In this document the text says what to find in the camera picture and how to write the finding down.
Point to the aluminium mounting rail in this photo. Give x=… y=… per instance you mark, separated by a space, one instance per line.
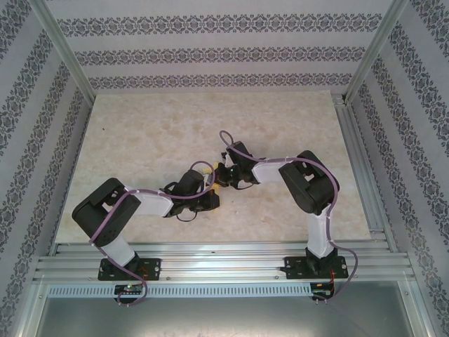
x=224 y=263

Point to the aluminium frame bar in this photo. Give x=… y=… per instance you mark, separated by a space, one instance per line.
x=375 y=49
x=26 y=312
x=63 y=49
x=421 y=312

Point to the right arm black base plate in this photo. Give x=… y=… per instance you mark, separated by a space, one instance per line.
x=294 y=268

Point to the yellow paper sheet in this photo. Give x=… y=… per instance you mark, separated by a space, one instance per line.
x=214 y=189

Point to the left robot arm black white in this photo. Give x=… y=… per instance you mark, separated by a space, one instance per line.
x=105 y=217

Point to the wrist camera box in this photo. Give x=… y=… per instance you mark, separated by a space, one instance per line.
x=227 y=159
x=209 y=177

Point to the grey metal sheet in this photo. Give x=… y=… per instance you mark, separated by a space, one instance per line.
x=224 y=317

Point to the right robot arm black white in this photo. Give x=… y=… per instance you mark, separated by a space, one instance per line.
x=312 y=186

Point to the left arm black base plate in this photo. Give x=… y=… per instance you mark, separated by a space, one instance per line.
x=154 y=269

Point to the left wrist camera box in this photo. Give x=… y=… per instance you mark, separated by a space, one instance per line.
x=209 y=177

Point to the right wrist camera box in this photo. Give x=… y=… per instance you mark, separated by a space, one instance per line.
x=227 y=159

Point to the aluminium side rail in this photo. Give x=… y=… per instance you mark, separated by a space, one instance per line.
x=354 y=147

